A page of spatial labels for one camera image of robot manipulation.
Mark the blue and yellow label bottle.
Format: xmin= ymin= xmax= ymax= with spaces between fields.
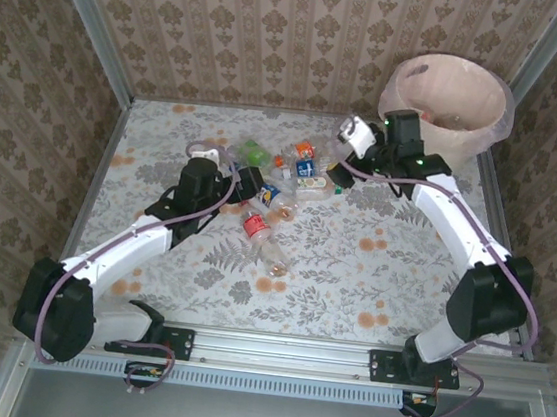
xmin=251 ymin=181 xmax=303 ymax=223

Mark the red label clear bottle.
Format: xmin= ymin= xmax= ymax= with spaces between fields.
xmin=235 ymin=208 xmax=298 ymax=277

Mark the orange cap clear bottle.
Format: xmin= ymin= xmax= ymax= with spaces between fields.
xmin=272 ymin=154 xmax=298 ymax=174

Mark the orange label bottle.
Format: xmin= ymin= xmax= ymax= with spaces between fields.
xmin=291 ymin=138 xmax=319 ymax=162

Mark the blue label bottle white cap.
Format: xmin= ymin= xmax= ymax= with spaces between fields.
xmin=279 ymin=146 xmax=339 ymax=185

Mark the beige round bin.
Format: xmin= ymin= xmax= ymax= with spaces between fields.
xmin=371 ymin=47 xmax=522 ymax=178

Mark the green label bottle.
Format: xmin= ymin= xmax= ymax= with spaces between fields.
xmin=226 ymin=136 xmax=273 ymax=174

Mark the floral patterned table cover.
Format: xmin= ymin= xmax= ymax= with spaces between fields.
xmin=53 ymin=87 xmax=542 ymax=362

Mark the aluminium side rail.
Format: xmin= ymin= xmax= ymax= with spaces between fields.
xmin=460 ymin=150 xmax=557 ymax=363
xmin=43 ymin=90 xmax=136 ymax=316

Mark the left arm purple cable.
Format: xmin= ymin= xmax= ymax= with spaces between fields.
xmin=31 ymin=125 xmax=244 ymax=404

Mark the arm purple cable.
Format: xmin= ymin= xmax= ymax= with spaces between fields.
xmin=31 ymin=125 xmax=244 ymax=404
xmin=303 ymin=138 xmax=557 ymax=417

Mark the aluminium frame post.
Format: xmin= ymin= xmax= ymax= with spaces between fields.
xmin=505 ymin=0 xmax=557 ymax=100
xmin=27 ymin=0 xmax=147 ymax=108

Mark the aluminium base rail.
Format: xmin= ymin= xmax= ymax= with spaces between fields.
xmin=13 ymin=303 xmax=557 ymax=406

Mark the black connector with wires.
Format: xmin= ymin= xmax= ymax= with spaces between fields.
xmin=398 ymin=389 xmax=441 ymax=417
xmin=122 ymin=359 xmax=174 ymax=392

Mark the grey slotted cable duct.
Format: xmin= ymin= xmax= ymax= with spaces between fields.
xmin=31 ymin=346 xmax=408 ymax=411

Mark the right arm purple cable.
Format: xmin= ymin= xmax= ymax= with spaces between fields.
xmin=303 ymin=138 xmax=557 ymax=417

